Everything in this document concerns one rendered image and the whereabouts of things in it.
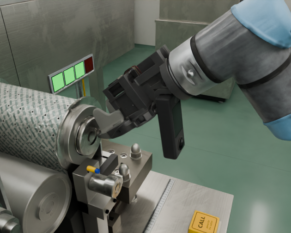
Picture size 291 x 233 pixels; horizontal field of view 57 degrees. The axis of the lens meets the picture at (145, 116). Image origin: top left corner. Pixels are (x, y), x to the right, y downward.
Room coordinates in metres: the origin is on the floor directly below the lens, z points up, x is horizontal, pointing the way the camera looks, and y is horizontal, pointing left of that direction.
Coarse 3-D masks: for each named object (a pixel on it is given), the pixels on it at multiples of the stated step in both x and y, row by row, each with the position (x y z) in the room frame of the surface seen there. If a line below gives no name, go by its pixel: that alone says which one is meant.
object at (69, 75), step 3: (69, 69) 0.89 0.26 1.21; (72, 69) 0.90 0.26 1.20; (66, 72) 0.87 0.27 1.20; (69, 72) 0.89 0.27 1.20; (72, 72) 0.90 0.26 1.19; (66, 75) 0.87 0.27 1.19; (69, 75) 0.88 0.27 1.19; (72, 75) 0.90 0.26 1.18; (66, 78) 0.87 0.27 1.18; (69, 78) 0.88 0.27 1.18; (72, 78) 0.90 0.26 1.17; (66, 81) 0.86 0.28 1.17; (69, 81) 0.88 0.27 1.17; (66, 84) 0.86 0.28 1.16
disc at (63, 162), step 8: (88, 96) 0.46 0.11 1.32; (72, 104) 0.41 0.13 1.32; (80, 104) 0.43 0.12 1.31; (88, 104) 0.45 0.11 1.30; (96, 104) 0.47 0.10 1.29; (72, 112) 0.41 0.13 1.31; (64, 120) 0.39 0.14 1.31; (64, 128) 0.38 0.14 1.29; (56, 136) 0.37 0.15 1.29; (64, 136) 0.38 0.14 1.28; (56, 144) 0.36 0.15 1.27; (56, 152) 0.36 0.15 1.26; (64, 152) 0.37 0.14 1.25; (64, 160) 0.37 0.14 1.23; (64, 168) 0.37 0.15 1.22; (72, 168) 0.39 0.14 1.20
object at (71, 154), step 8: (80, 112) 0.41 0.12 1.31; (88, 112) 0.43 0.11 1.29; (72, 120) 0.40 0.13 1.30; (80, 120) 0.41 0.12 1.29; (72, 128) 0.39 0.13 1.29; (72, 136) 0.38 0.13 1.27; (64, 144) 0.38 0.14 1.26; (72, 144) 0.38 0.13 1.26; (72, 152) 0.38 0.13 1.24; (72, 160) 0.38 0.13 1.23; (80, 160) 0.40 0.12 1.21
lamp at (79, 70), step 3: (81, 63) 0.95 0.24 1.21; (75, 66) 0.92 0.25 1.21; (78, 66) 0.93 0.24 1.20; (81, 66) 0.95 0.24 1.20; (75, 69) 0.92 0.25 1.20; (78, 69) 0.93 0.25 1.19; (81, 69) 0.95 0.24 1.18; (78, 72) 0.93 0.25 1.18; (81, 72) 0.95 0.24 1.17; (78, 75) 0.93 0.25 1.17; (81, 75) 0.95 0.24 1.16
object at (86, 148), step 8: (88, 120) 0.42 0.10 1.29; (80, 128) 0.40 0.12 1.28; (88, 128) 0.41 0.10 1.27; (96, 128) 0.43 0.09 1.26; (80, 136) 0.39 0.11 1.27; (88, 136) 0.41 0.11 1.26; (96, 136) 0.43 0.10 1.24; (80, 144) 0.39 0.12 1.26; (88, 144) 0.41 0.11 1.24; (96, 144) 0.43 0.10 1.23; (80, 152) 0.39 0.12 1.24; (88, 152) 0.40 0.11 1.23
